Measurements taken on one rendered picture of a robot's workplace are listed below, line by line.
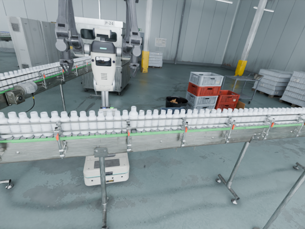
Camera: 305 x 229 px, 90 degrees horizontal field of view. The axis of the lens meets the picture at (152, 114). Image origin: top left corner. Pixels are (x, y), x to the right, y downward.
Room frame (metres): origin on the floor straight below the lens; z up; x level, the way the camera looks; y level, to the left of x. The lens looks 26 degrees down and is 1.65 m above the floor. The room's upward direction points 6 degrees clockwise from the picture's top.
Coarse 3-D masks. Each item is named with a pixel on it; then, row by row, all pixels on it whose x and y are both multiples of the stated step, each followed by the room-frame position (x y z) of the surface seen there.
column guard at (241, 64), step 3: (240, 60) 9.98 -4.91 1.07; (243, 60) 9.80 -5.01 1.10; (240, 63) 9.91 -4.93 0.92; (243, 63) 9.81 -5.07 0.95; (237, 66) 10.04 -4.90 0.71; (240, 66) 9.84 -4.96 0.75; (243, 66) 9.84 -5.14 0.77; (237, 69) 9.97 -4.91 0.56; (240, 69) 9.80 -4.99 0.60; (243, 69) 9.86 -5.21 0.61; (237, 72) 9.89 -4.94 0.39; (240, 72) 9.81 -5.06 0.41; (234, 75) 10.06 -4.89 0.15; (237, 75) 9.82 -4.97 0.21; (240, 75) 9.84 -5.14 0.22
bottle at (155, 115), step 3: (153, 111) 1.09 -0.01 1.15; (156, 111) 1.08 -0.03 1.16; (153, 114) 1.08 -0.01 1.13; (156, 114) 1.08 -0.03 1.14; (153, 117) 1.07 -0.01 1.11; (156, 117) 1.07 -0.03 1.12; (153, 120) 1.07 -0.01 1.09; (156, 120) 1.07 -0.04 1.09; (153, 123) 1.07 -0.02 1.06; (156, 123) 1.07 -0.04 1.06; (153, 129) 1.07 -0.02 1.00
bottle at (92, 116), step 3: (90, 111) 0.96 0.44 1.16; (93, 111) 0.97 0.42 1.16; (90, 114) 0.94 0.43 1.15; (93, 114) 0.95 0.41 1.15; (90, 117) 0.93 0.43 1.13; (93, 117) 0.94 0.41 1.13; (96, 117) 0.96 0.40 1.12; (90, 120) 0.93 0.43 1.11; (90, 123) 0.93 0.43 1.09; (93, 123) 0.93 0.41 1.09; (96, 123) 0.95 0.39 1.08; (90, 126) 0.93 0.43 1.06; (93, 126) 0.93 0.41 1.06; (96, 126) 0.95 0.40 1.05; (90, 132) 0.93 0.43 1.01; (93, 132) 0.93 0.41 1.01
